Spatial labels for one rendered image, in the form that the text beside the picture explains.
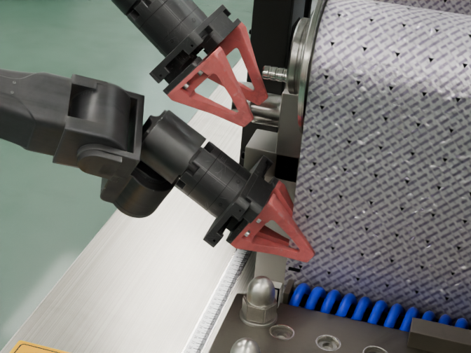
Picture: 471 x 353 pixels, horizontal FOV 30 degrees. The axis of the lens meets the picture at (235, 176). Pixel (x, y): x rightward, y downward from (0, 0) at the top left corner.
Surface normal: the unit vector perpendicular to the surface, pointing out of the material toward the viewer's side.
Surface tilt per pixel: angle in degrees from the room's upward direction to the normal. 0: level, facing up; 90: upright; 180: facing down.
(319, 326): 0
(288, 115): 90
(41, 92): 31
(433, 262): 90
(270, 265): 90
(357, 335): 0
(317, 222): 90
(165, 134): 55
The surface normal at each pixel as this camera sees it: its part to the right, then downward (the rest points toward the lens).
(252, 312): -0.27, 0.44
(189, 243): 0.07, -0.88
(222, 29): 0.68, -0.55
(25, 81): 0.37, -0.53
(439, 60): -0.18, -0.14
